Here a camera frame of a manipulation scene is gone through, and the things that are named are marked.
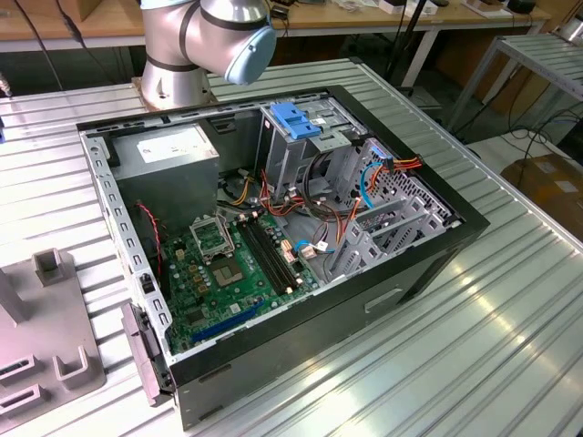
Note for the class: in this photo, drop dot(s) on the grey power supply unit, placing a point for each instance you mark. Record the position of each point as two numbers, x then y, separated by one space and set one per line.
168 191

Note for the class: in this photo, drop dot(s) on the blue plastic drive latch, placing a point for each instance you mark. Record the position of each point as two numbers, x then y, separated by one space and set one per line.
291 120

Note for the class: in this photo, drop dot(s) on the beige board connector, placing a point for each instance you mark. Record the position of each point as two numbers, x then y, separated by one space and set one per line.
289 251

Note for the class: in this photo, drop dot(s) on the grey metal drive cage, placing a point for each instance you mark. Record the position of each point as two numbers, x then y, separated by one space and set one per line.
282 159

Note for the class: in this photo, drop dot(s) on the metal slat side table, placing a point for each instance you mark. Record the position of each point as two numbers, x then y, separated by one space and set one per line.
546 59

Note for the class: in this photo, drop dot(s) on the grey parts rack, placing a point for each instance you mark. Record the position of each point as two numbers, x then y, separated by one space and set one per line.
45 318

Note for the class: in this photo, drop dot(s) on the small white box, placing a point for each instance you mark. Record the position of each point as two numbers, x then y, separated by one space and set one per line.
391 7

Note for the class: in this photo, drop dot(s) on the green motherboard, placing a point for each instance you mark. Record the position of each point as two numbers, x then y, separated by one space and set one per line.
218 309

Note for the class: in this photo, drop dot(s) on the black stand pole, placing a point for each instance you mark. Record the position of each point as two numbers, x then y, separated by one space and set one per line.
412 45

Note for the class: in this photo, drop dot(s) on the CPU socket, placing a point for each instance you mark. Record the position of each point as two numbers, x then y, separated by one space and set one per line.
228 273

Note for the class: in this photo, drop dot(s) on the blue expansion slot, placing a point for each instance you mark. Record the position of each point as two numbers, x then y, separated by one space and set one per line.
228 321

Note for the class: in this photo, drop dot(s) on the brown cardboard box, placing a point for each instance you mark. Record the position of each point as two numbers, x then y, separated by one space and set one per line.
546 182

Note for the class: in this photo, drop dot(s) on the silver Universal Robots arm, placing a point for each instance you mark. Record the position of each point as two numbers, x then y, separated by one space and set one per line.
182 45

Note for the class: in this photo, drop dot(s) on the black RAM slot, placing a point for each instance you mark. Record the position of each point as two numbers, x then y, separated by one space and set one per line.
267 255
279 251
273 253
260 257

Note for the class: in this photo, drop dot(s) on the small black round device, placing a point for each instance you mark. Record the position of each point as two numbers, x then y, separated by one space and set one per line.
520 5

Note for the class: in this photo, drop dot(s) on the black open PC case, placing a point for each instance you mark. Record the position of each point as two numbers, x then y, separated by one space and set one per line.
296 346

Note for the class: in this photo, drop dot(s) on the metal disk bay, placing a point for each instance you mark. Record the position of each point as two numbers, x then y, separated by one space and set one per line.
410 214

